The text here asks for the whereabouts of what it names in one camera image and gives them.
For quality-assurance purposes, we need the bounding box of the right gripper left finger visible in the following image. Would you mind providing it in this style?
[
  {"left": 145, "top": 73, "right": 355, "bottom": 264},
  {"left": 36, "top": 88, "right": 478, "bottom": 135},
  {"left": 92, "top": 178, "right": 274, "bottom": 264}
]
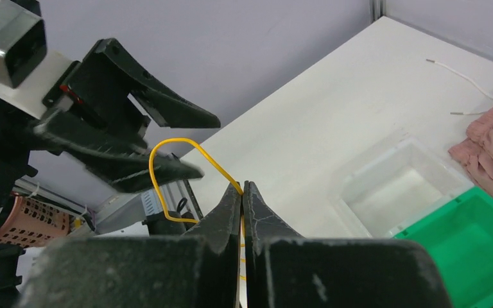
[{"left": 17, "top": 186, "right": 242, "bottom": 307}]

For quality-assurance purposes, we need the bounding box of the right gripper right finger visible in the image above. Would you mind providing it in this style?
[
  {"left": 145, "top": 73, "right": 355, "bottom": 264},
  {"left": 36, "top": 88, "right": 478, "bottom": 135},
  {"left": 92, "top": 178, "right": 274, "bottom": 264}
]
[{"left": 242, "top": 181, "right": 452, "bottom": 307}]

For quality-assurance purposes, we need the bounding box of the white drawstring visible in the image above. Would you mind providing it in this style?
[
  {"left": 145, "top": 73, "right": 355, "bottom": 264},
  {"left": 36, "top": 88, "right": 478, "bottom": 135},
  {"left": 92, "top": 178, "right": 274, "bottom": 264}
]
[{"left": 426, "top": 58, "right": 493, "bottom": 116}]

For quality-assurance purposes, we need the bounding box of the pink perforated basket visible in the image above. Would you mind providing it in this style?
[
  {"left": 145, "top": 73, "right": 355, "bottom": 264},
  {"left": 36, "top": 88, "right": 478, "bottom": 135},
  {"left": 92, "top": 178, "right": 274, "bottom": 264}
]
[{"left": 0, "top": 196, "right": 70, "bottom": 248}]

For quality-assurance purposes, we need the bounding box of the white plastic bin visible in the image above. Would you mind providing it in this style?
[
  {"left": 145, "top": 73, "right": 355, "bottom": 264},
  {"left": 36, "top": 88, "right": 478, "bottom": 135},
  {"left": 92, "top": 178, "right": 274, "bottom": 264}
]
[{"left": 331, "top": 138, "right": 473, "bottom": 238}]

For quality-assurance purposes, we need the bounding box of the green plastic bin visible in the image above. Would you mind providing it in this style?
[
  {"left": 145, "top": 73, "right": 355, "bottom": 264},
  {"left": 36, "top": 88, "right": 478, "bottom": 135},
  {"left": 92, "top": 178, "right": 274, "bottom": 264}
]
[{"left": 396, "top": 187, "right": 493, "bottom": 307}]

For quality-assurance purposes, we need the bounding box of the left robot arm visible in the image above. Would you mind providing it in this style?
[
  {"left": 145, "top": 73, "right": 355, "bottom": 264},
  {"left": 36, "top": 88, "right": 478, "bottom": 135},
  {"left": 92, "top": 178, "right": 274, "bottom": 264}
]
[{"left": 0, "top": 38, "right": 220, "bottom": 212}]

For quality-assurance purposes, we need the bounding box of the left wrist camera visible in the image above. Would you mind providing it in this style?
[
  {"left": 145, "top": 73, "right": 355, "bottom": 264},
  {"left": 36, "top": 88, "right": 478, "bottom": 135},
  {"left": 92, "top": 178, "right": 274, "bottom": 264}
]
[{"left": 0, "top": 1, "right": 48, "bottom": 89}]

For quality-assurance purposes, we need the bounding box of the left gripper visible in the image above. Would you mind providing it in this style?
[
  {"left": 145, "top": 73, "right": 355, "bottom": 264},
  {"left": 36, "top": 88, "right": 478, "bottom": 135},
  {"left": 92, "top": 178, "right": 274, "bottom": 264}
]
[{"left": 33, "top": 38, "right": 221, "bottom": 193}]

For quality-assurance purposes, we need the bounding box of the yellow cable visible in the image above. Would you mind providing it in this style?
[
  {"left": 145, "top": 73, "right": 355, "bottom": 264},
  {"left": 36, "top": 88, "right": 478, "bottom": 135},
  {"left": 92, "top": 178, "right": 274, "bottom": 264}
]
[{"left": 148, "top": 137, "right": 247, "bottom": 308}]

